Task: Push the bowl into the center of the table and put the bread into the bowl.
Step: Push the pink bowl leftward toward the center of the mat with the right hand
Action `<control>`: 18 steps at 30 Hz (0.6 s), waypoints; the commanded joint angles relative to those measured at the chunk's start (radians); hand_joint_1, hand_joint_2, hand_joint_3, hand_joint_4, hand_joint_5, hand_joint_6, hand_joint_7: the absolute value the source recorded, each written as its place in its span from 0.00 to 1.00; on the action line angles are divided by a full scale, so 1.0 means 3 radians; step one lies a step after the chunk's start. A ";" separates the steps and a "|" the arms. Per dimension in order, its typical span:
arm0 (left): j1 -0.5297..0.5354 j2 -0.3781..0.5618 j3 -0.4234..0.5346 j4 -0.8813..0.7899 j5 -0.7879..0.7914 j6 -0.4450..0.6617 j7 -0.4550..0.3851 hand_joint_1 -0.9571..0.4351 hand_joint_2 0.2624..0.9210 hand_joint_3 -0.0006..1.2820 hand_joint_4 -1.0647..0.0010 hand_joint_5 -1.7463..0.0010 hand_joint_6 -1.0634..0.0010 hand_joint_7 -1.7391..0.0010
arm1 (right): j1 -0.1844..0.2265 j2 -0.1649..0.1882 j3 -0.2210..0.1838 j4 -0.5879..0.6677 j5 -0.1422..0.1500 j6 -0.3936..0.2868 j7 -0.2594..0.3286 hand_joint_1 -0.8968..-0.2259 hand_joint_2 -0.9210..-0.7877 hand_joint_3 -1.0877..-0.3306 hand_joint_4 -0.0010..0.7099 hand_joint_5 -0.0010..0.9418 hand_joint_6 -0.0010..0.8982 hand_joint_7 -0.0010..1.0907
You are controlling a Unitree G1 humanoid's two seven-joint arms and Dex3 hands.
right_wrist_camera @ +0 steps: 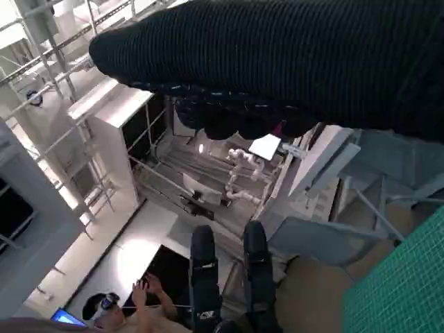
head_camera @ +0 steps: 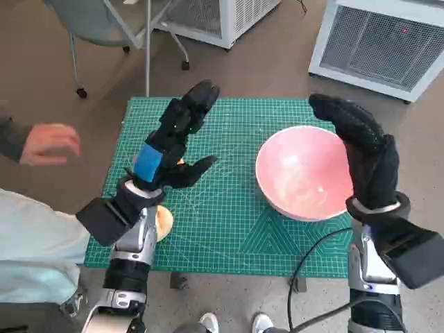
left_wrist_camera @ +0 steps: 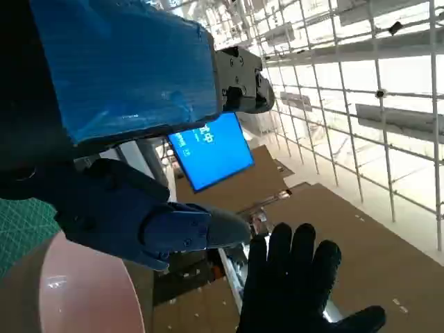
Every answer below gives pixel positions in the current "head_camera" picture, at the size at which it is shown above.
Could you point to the grey-green office chair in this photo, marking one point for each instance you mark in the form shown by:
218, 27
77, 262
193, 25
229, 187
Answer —
93, 21

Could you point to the white shoe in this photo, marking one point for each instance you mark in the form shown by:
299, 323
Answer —
262, 323
209, 323

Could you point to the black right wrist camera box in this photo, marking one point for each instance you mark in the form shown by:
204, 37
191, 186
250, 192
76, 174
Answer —
412, 256

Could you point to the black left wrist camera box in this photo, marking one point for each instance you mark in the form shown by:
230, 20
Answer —
100, 218

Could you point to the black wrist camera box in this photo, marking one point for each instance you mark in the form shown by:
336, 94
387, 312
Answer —
412, 256
100, 218

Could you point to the black table bracket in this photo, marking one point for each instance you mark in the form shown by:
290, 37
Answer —
178, 280
298, 285

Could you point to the green cutting mat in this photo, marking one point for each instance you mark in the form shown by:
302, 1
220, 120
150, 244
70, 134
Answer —
222, 215

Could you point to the thin metal pole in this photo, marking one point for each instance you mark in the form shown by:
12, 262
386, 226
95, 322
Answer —
147, 69

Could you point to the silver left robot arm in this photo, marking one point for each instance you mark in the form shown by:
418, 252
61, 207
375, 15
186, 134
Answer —
138, 236

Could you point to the person's forearm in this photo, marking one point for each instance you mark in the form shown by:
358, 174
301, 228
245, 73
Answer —
12, 135

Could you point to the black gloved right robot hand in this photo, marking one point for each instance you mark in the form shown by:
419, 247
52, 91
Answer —
371, 163

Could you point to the person's hand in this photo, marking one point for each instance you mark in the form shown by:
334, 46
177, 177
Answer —
48, 145

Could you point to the small white mesh cabinet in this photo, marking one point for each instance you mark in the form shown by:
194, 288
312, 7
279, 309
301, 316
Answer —
243, 17

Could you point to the pink bowl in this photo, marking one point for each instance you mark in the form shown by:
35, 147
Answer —
298, 173

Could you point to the person's leg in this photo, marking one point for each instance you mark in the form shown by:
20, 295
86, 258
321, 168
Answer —
34, 236

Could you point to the large white mesh cabinet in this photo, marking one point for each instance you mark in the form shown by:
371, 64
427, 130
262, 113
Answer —
374, 45

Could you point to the toy bread with orange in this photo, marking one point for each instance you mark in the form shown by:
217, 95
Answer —
180, 161

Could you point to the round scored toy bun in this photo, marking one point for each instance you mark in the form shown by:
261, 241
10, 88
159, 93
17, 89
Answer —
164, 222

